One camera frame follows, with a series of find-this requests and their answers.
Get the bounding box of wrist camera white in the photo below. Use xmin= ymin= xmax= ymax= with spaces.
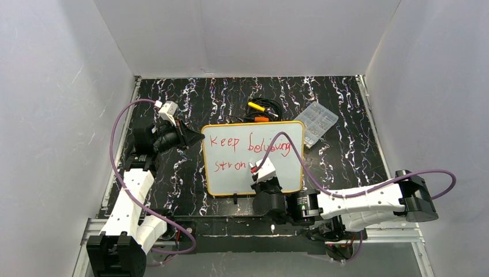
xmin=249 ymin=158 xmax=277 ymax=184
xmin=158 ymin=101 xmax=178 ymax=127

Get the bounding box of clear plastic screw box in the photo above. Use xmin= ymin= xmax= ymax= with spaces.
xmin=294 ymin=101 xmax=338 ymax=149

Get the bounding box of whiteboard with yellow frame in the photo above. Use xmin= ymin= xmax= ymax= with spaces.
xmin=201 ymin=121 xmax=305 ymax=196

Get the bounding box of yellow handled tool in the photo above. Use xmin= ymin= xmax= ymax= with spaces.
xmin=247 ymin=102 xmax=266 ymax=113

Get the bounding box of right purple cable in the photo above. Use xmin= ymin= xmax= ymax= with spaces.
xmin=250 ymin=132 xmax=457 ymax=200

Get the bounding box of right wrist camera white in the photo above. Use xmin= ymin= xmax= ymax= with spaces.
xmin=249 ymin=158 xmax=277 ymax=184

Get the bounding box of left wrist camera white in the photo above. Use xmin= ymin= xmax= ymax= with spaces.
xmin=158 ymin=101 xmax=178 ymax=127

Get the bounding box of orange handled tool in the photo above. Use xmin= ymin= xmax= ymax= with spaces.
xmin=254 ymin=117 xmax=270 ymax=122

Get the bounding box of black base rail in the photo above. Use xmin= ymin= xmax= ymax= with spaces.
xmin=168 ymin=216 xmax=367 ymax=256

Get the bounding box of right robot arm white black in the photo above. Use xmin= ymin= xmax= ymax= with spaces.
xmin=251 ymin=169 xmax=439 ymax=232

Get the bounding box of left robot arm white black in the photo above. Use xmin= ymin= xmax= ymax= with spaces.
xmin=86 ymin=120 xmax=205 ymax=276

